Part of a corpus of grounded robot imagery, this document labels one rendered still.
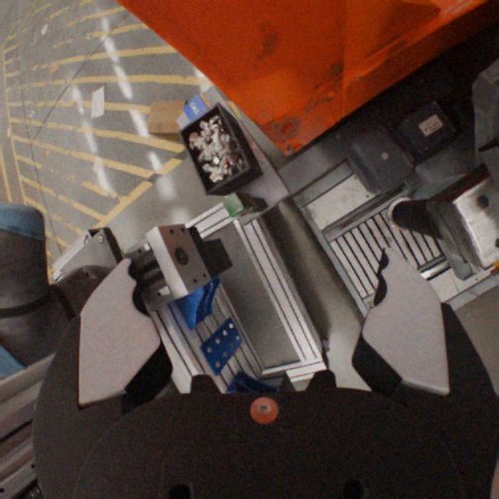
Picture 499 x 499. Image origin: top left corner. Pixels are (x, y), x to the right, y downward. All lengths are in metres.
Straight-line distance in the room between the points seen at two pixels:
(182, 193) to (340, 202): 0.83
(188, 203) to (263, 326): 0.76
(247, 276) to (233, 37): 0.88
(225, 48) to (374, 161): 0.56
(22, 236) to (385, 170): 0.77
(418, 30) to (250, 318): 1.05
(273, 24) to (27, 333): 0.47
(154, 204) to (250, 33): 1.32
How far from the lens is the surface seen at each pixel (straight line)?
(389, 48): 0.52
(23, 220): 0.37
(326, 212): 1.02
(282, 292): 0.95
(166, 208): 1.42
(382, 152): 0.72
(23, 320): 0.41
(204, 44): 0.22
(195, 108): 0.80
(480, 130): 0.50
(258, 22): 0.24
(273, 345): 1.09
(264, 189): 0.68
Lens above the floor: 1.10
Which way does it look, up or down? 68 degrees down
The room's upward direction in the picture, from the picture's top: 116 degrees counter-clockwise
